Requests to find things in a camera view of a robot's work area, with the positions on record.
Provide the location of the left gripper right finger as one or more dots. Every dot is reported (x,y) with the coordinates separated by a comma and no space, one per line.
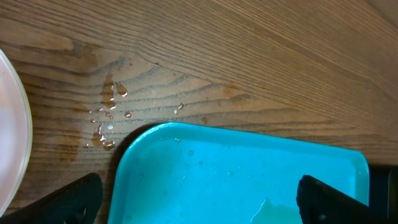
(320,203)

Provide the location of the teal plastic tray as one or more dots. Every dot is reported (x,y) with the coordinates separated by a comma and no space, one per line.
(184,173)

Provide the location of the white plate pink rim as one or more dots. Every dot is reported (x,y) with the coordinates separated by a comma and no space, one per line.
(16,132)

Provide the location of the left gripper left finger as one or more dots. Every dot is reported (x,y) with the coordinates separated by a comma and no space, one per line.
(77,202)

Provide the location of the black rectangular water tray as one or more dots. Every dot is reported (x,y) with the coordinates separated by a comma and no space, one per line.
(383,190)

